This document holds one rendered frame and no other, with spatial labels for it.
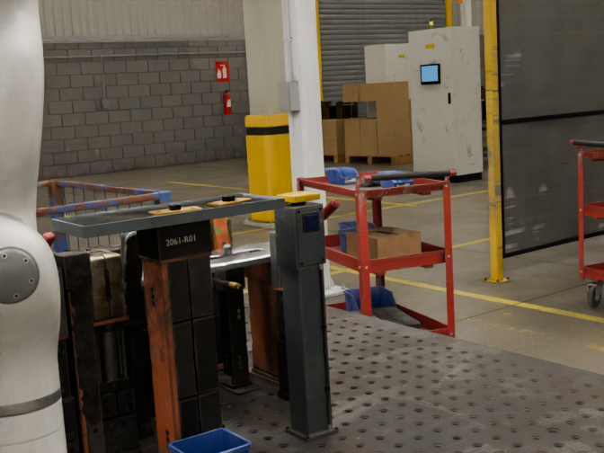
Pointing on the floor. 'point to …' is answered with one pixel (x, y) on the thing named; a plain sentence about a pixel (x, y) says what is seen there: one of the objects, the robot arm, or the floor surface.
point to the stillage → (92, 201)
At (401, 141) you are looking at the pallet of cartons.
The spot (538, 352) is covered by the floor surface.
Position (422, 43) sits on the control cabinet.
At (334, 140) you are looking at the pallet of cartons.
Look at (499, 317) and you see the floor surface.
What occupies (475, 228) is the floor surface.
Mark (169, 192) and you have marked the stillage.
